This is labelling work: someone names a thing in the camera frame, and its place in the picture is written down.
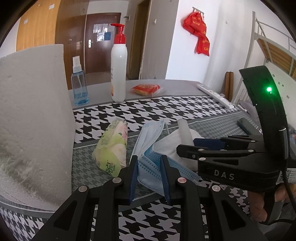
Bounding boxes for white cloth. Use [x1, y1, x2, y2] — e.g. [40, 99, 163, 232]
[152, 129, 198, 171]

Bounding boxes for blue face mask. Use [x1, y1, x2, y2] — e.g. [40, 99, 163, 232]
[132, 119, 200, 196]

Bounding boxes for green tissue pack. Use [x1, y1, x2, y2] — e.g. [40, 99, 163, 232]
[92, 118, 128, 177]

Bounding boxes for right hand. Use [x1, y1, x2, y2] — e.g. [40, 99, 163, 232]
[247, 182, 296, 223]

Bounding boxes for white translucent tube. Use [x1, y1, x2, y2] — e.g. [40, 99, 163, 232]
[178, 118, 194, 146]

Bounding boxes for black smartphone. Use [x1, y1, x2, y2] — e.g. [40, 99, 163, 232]
[237, 118, 260, 135]

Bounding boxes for white remote control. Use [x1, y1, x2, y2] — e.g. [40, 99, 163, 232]
[197, 84, 235, 110]

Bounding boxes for wooden sticks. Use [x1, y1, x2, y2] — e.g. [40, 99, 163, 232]
[224, 72, 234, 101]

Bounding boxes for orange snack packet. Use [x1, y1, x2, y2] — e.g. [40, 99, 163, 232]
[131, 84, 163, 96]

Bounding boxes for white foam box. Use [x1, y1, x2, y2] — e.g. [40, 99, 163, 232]
[1, 45, 76, 211]

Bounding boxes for blue spray bottle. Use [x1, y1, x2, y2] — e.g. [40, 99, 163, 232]
[71, 56, 89, 106]

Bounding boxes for white red pump bottle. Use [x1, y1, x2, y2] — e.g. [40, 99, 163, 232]
[110, 23, 127, 103]

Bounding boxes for red hanging banners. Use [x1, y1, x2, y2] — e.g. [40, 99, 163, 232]
[182, 11, 210, 56]

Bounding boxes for brown entrance door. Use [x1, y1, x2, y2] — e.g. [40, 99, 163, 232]
[85, 13, 121, 74]

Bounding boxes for wooden wardrobe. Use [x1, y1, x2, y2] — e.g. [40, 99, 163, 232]
[16, 0, 89, 89]

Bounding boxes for metal bunk bed frame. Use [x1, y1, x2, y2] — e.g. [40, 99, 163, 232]
[243, 11, 295, 108]

